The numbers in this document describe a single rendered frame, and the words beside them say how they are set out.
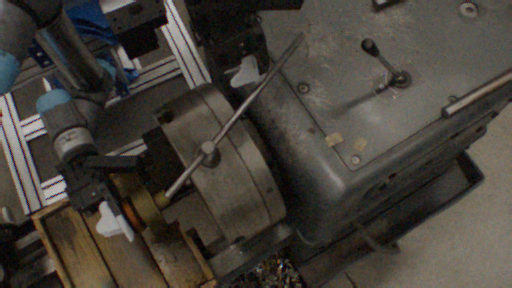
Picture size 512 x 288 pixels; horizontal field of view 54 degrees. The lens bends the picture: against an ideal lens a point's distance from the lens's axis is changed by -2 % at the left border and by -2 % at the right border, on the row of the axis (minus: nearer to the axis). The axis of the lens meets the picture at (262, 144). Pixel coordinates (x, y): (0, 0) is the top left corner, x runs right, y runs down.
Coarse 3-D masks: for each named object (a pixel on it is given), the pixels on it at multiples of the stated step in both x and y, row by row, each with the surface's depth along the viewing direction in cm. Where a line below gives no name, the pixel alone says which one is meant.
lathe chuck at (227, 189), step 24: (192, 96) 95; (192, 120) 90; (216, 120) 90; (192, 144) 88; (216, 168) 87; (240, 168) 88; (216, 192) 88; (240, 192) 89; (216, 216) 89; (240, 216) 91; (264, 216) 94; (240, 240) 99
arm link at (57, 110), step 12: (48, 96) 105; (60, 96) 106; (48, 108) 104; (60, 108) 104; (72, 108) 106; (48, 120) 103; (60, 120) 103; (72, 120) 104; (84, 120) 111; (48, 132) 104; (60, 132) 102
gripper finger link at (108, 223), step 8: (104, 208) 98; (104, 216) 98; (112, 216) 98; (120, 216) 97; (104, 224) 97; (112, 224) 97; (120, 224) 97; (128, 224) 98; (104, 232) 97; (128, 232) 97
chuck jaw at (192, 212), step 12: (180, 204) 98; (192, 204) 98; (204, 204) 98; (168, 216) 97; (180, 216) 97; (192, 216) 97; (204, 216) 97; (192, 228) 97; (204, 228) 96; (216, 228) 96; (204, 240) 95; (216, 240) 96
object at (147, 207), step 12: (132, 192) 98; (144, 192) 97; (120, 204) 98; (132, 204) 97; (144, 204) 96; (156, 204) 97; (168, 204) 99; (132, 216) 96; (144, 216) 96; (156, 216) 97; (132, 228) 97; (144, 228) 99
